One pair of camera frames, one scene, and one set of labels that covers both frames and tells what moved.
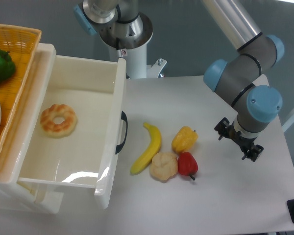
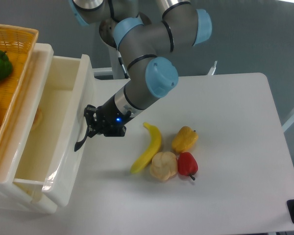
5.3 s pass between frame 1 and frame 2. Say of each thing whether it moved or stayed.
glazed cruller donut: moved
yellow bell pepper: stayed
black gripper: moved
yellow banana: stayed
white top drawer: moved
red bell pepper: stayed
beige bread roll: stayed
